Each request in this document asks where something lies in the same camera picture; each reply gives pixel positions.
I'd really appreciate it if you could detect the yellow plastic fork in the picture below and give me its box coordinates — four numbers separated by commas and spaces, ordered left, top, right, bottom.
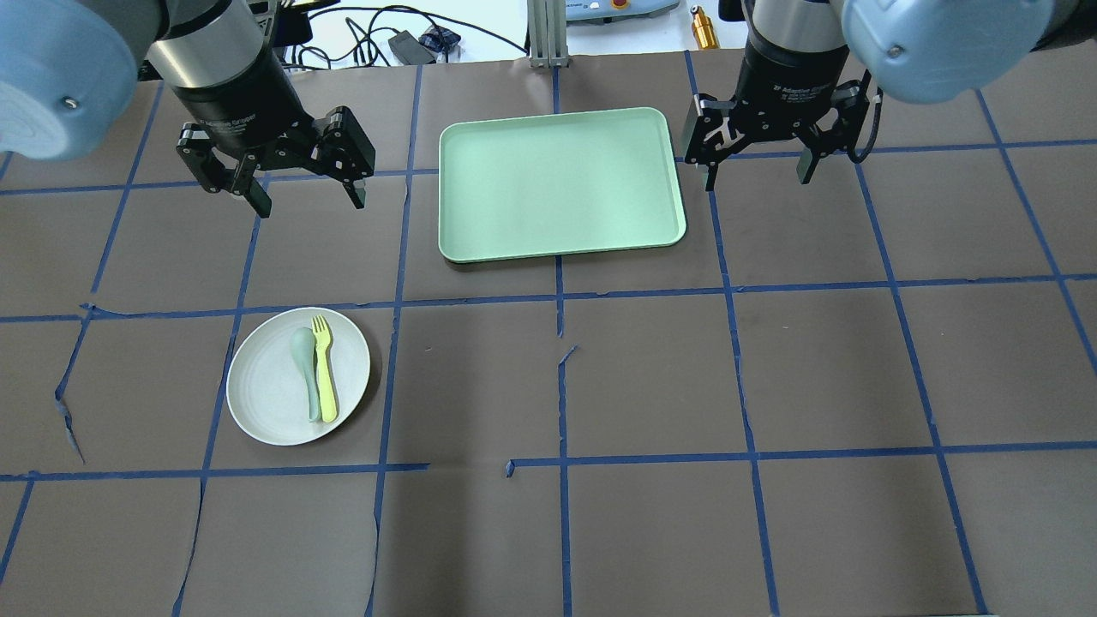
312, 314, 339, 424

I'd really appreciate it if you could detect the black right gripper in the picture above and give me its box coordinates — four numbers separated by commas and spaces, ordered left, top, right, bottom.
682, 51, 873, 192

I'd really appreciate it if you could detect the white round plate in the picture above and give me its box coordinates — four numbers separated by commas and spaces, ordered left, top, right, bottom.
226, 306, 372, 446

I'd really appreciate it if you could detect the black power adapter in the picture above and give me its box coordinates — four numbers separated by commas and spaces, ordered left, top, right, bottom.
387, 30, 436, 66

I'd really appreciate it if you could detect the light green tray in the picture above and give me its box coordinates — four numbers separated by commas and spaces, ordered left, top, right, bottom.
438, 106, 688, 263

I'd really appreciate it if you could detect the aluminium frame post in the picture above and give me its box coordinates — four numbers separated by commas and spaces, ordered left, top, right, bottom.
525, 0, 572, 68

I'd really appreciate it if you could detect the green plastic spoon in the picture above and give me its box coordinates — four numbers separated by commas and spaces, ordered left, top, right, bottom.
291, 327, 321, 422

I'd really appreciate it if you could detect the gold metal cylinder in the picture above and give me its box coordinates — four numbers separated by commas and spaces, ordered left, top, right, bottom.
690, 5, 720, 51

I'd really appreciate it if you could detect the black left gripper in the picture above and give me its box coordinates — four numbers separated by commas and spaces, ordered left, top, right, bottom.
176, 82, 376, 218

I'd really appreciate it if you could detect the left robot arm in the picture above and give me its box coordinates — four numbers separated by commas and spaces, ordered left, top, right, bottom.
1, 1, 376, 218

